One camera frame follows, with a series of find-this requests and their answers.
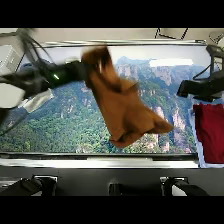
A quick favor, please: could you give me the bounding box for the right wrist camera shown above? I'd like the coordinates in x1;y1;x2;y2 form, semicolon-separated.
205;44;224;80

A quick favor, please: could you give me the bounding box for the silver frame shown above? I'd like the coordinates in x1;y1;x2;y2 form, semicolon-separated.
0;39;224;197

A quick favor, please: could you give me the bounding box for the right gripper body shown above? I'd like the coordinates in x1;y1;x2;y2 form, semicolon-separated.
176;79;196;100

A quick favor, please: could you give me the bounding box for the red garment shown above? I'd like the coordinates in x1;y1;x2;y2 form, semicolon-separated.
192;102;224;165

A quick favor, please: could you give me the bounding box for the brown garment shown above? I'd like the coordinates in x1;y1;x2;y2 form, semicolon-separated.
80;46;175;150

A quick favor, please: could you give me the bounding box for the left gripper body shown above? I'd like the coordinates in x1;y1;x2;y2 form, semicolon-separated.
65;60;92;84

